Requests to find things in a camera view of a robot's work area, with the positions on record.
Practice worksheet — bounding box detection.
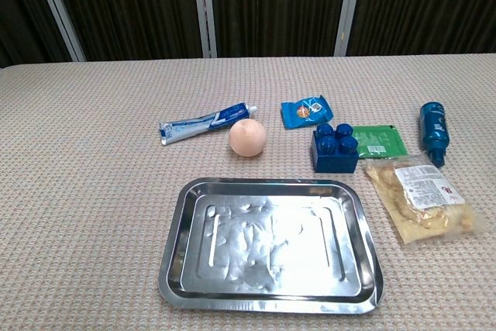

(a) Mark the clear snack bag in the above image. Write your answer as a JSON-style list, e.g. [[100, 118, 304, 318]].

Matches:
[[363, 154, 486, 246]]

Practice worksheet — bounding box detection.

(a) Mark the stainless steel rectangular tray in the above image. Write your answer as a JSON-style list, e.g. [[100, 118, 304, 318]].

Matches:
[[157, 177, 385, 315]]

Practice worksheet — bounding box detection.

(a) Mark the peach coloured ball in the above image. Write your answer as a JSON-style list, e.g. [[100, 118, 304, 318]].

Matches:
[[228, 119, 268, 159]]

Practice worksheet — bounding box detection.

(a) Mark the blue white toothpaste tube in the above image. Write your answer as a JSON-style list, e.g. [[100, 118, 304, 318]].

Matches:
[[158, 102, 259, 147]]

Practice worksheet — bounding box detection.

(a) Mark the blue snack packet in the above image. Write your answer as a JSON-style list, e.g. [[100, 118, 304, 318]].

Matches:
[[281, 94, 335, 130]]

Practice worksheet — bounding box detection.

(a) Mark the blue toy building brick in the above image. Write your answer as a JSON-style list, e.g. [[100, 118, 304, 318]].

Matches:
[[310, 122, 360, 174]]

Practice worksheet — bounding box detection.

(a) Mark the green sachet packet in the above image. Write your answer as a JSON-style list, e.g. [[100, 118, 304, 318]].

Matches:
[[351, 124, 408, 160]]

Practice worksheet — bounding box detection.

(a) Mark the patterned beige tablecloth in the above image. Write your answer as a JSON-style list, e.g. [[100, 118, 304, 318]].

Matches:
[[0, 52, 496, 331]]

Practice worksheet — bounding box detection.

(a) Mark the dark blue plastic bottle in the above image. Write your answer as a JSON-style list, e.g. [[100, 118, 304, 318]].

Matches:
[[419, 101, 450, 169]]

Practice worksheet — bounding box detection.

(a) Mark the grey metal frame post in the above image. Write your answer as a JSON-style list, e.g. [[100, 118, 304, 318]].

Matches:
[[333, 0, 366, 57], [29, 0, 87, 63], [191, 0, 218, 59]]

